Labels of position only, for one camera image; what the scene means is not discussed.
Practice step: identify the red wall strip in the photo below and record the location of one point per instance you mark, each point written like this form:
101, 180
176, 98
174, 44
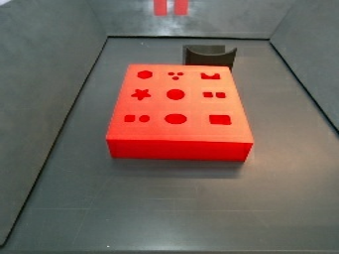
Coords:
160, 7
180, 7

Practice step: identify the red shape-sorting block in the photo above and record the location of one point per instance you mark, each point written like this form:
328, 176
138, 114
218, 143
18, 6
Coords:
178, 112

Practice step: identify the left red wall strip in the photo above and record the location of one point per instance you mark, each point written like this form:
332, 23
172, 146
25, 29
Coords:
160, 7

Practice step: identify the right red wall strip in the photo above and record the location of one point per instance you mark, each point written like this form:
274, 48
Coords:
180, 7

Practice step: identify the black curved holder block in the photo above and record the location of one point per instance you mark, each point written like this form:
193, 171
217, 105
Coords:
208, 55

